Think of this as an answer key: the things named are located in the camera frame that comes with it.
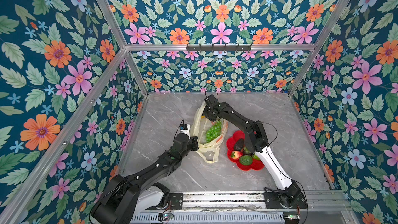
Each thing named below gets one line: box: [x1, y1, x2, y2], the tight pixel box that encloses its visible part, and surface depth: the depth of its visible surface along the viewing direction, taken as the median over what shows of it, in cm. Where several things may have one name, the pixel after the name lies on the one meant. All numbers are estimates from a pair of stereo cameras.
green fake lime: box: [239, 155, 253, 166], surface depth 84 cm
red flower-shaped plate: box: [226, 130, 265, 171], surface depth 86 cm
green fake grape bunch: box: [205, 120, 223, 143], surface depth 96 cm
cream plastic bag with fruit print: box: [190, 100, 229, 164], surface depth 89 cm
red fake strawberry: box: [230, 150, 244, 160], surface depth 86 cm
